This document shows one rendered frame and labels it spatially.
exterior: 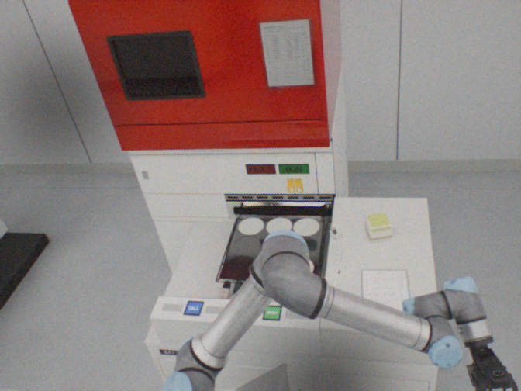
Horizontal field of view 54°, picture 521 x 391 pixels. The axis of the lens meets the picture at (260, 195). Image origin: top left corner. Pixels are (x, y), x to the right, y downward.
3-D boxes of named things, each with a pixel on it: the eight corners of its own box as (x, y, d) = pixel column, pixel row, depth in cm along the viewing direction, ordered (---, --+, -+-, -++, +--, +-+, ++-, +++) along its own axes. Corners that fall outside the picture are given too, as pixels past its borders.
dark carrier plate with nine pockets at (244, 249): (240, 216, 209) (239, 215, 208) (324, 217, 201) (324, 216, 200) (220, 278, 183) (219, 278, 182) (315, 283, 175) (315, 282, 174)
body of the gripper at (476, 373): (502, 382, 129) (485, 334, 132) (514, 387, 121) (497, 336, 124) (471, 389, 129) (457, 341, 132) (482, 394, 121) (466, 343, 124)
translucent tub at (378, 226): (365, 228, 182) (365, 214, 178) (386, 225, 182) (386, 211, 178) (370, 243, 176) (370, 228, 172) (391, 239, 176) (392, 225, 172)
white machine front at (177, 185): (154, 216, 228) (128, 142, 204) (337, 219, 209) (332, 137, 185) (152, 221, 226) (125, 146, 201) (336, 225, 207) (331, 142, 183)
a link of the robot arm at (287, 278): (272, 272, 107) (477, 344, 113) (272, 247, 117) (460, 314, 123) (253, 314, 111) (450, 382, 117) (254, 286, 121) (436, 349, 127)
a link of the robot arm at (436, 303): (408, 320, 124) (453, 309, 122) (398, 293, 134) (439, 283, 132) (414, 344, 127) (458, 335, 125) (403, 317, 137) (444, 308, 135)
